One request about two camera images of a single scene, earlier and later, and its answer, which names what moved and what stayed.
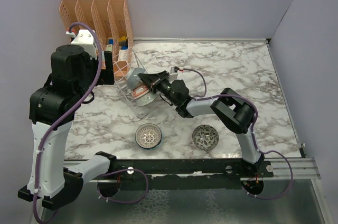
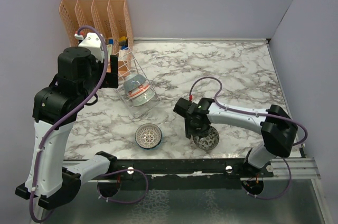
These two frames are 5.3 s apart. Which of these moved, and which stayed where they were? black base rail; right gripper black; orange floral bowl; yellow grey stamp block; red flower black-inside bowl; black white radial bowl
Moved: right gripper black; orange floral bowl
Stayed: black white radial bowl; black base rail; yellow grey stamp block; red flower black-inside bowl
